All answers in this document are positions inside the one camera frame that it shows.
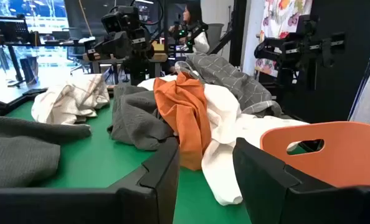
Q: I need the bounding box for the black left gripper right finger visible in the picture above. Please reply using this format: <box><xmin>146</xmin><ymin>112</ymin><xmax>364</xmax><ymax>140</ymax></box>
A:
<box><xmin>232</xmin><ymin>136</ymin><xmax>370</xmax><ymax>224</ymax></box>

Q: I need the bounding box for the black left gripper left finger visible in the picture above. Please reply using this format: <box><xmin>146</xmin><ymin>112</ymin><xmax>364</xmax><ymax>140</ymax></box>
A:
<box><xmin>0</xmin><ymin>136</ymin><xmax>181</xmax><ymax>224</ymax></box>

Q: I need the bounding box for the cream towel with brown stripes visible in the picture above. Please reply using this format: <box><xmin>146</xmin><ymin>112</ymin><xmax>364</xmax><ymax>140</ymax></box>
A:
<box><xmin>31</xmin><ymin>73</ymin><xmax>111</xmax><ymax>126</ymax></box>

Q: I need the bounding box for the orange plastic basket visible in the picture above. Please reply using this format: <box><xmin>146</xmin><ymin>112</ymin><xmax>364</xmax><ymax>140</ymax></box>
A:
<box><xmin>259</xmin><ymin>121</ymin><xmax>370</xmax><ymax>189</ymax></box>

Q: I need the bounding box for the plain dark grey towel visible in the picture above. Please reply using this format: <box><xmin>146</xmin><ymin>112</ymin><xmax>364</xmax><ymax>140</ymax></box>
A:
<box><xmin>0</xmin><ymin>116</ymin><xmax>93</xmax><ymax>192</ymax></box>
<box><xmin>107</xmin><ymin>83</ymin><xmax>175</xmax><ymax>152</ymax></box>

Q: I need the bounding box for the white microfiber towel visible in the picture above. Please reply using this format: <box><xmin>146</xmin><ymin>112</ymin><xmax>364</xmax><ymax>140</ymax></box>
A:
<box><xmin>137</xmin><ymin>74</ymin><xmax>309</xmax><ymax>207</ymax></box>

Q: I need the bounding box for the orange microfiber towel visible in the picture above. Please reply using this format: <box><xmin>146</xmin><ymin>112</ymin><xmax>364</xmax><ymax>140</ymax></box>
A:
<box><xmin>153</xmin><ymin>72</ymin><xmax>212</xmax><ymax>172</ymax></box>

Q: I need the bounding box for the dark grey white-checked towel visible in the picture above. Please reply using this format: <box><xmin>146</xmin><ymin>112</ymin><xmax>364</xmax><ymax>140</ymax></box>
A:
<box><xmin>174</xmin><ymin>52</ymin><xmax>283</xmax><ymax>119</ymax></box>

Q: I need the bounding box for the wooden background table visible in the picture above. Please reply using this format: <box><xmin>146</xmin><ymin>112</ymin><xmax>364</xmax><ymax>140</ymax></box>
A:
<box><xmin>82</xmin><ymin>52</ymin><xmax>169</xmax><ymax>75</ymax></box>

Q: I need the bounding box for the person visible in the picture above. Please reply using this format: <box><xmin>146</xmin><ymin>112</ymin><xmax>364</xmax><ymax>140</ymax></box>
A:
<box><xmin>171</xmin><ymin>1</ymin><xmax>211</xmax><ymax>54</ymax></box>

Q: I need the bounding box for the grey bin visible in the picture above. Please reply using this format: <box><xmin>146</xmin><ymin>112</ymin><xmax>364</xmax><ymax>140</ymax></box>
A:
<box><xmin>206</xmin><ymin>23</ymin><xmax>225</xmax><ymax>51</ymax></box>

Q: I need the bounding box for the black desk device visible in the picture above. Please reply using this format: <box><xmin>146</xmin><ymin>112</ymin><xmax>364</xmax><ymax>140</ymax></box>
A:
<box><xmin>0</xmin><ymin>14</ymin><xmax>31</xmax><ymax>45</ymax></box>

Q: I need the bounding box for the black standing panel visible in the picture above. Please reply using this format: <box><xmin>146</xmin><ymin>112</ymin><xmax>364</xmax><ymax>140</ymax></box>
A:
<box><xmin>280</xmin><ymin>0</ymin><xmax>370</xmax><ymax>124</ymax></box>

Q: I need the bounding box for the floral patterned cloth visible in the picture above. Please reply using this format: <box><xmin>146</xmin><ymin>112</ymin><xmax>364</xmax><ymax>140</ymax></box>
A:
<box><xmin>255</xmin><ymin>0</ymin><xmax>314</xmax><ymax>78</ymax></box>

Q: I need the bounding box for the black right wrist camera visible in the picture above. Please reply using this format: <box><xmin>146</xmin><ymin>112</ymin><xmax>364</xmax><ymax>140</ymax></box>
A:
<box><xmin>100</xmin><ymin>5</ymin><xmax>141</xmax><ymax>34</ymax></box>

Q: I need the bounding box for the wood and black table frame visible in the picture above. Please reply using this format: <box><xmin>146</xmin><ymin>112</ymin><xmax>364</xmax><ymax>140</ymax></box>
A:
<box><xmin>0</xmin><ymin>88</ymin><xmax>49</xmax><ymax>117</ymax></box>

